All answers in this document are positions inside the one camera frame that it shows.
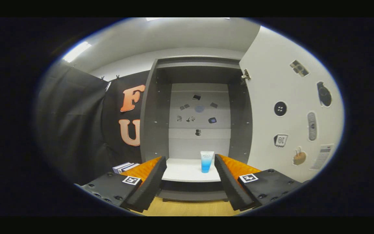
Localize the black backdrop cloth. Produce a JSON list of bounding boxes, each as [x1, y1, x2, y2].
[[34, 60, 150, 186]]

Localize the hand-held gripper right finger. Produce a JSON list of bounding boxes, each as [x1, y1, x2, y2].
[[214, 154, 303, 211]]

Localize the long ceiling strip light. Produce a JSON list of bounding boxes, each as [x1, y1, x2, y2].
[[62, 41, 92, 63]]

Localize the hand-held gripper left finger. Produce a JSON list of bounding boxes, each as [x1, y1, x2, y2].
[[81, 156, 168, 213]]

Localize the white blue spine book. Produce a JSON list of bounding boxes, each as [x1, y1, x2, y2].
[[112, 162, 132, 173]]

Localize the white cabinet door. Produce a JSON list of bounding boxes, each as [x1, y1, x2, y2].
[[239, 26, 345, 183]]

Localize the dark grey cabinet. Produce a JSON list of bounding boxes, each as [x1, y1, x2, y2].
[[140, 56, 253, 202]]

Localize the blue cosmetic tube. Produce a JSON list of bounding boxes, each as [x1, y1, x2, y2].
[[200, 151, 215, 173]]

